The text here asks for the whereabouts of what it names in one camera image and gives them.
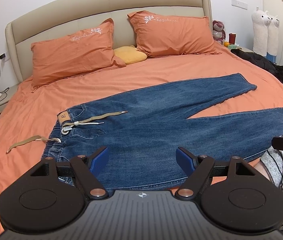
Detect khaki fabric belt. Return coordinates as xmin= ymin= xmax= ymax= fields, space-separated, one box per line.
xmin=6 ymin=111 xmax=128 ymax=154

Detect blue denim jeans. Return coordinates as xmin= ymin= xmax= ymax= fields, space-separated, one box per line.
xmin=43 ymin=73 xmax=283 ymax=191

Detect black clothing pile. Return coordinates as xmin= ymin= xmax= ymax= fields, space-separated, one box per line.
xmin=231 ymin=49 xmax=283 ymax=84

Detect orange bed sheet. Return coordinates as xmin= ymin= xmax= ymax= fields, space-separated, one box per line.
xmin=0 ymin=45 xmax=283 ymax=234

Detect beige left nightstand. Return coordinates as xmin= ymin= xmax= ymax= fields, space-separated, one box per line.
xmin=0 ymin=85 xmax=18 ymax=114

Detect right white alpaca plush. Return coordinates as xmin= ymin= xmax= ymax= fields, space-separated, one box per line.
xmin=266 ymin=15 xmax=280 ymax=63

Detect white alpaca plush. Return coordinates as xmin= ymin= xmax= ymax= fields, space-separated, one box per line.
xmin=266 ymin=15 xmax=280 ymax=63
xmin=252 ymin=7 xmax=271 ymax=57

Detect left orange pillow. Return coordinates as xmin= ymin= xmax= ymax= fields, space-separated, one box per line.
xmin=31 ymin=18 xmax=126 ymax=88

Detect orange pillow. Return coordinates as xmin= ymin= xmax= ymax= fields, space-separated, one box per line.
xmin=127 ymin=10 xmax=217 ymax=57
xmin=31 ymin=18 xmax=126 ymax=88

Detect yellow small cushion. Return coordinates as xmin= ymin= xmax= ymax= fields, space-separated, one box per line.
xmin=114 ymin=46 xmax=148 ymax=65

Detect left white alpaca plush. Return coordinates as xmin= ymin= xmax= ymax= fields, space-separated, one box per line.
xmin=252 ymin=7 xmax=271 ymax=57

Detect pink plush bear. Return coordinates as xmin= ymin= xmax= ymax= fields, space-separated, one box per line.
xmin=213 ymin=20 xmax=226 ymax=44

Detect right orange pillow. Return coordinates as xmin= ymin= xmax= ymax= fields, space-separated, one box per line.
xmin=127 ymin=10 xmax=217 ymax=57

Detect beige upholstered headboard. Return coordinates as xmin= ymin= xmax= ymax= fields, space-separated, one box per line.
xmin=5 ymin=0 xmax=213 ymax=82

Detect white drawstring cord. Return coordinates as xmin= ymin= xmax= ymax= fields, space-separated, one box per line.
xmin=60 ymin=121 xmax=105 ymax=135

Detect white wall switch plate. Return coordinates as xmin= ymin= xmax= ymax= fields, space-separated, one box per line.
xmin=231 ymin=0 xmax=248 ymax=10

